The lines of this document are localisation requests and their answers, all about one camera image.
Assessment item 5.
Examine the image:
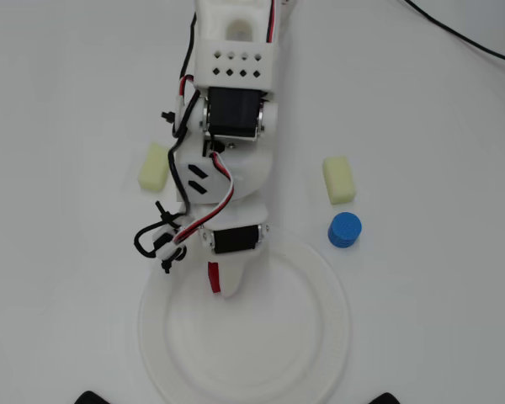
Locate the white tapered gripper finger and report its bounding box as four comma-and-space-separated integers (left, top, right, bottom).
217, 253, 257, 301

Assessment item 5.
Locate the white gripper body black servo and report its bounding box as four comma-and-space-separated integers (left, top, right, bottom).
196, 201, 271, 258

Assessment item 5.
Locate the red cube block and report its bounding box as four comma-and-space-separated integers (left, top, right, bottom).
207, 260, 225, 296

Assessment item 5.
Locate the cream foam block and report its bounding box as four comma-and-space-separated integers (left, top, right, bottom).
136, 142, 170, 195
322, 155, 358, 206

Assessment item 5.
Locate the blue cylinder block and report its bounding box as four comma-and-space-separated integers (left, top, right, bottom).
327, 211, 363, 250

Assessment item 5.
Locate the white paper plate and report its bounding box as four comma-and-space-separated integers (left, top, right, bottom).
137, 220, 351, 404

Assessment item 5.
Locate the red white servo wire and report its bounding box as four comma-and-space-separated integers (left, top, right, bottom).
173, 73, 237, 247

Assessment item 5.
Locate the small white wrist camera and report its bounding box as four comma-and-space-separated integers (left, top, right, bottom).
151, 216, 189, 274

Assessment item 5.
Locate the black camera cable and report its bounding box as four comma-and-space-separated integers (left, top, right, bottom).
133, 12, 210, 259

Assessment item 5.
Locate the thin black table cable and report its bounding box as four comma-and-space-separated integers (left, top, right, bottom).
403, 0, 505, 66

